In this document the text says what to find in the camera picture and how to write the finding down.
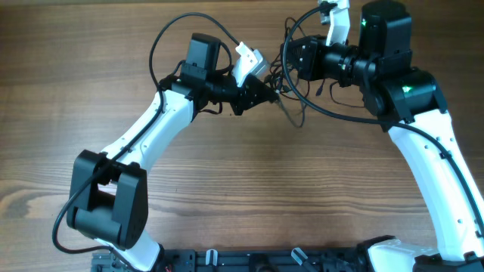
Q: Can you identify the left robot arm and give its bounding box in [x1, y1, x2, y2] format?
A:
[64, 33, 278, 271]

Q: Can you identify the camera cable black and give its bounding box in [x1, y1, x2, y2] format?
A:
[281, 2, 484, 227]
[51, 11, 243, 255]

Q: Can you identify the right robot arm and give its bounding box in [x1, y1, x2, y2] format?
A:
[281, 1, 483, 271]

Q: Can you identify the left camera cable black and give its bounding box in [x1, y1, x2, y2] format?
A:
[51, 11, 243, 255]

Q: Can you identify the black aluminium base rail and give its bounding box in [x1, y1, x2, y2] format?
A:
[90, 247, 371, 272]

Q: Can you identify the right camera cable black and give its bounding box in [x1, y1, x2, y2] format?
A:
[281, 2, 484, 227]

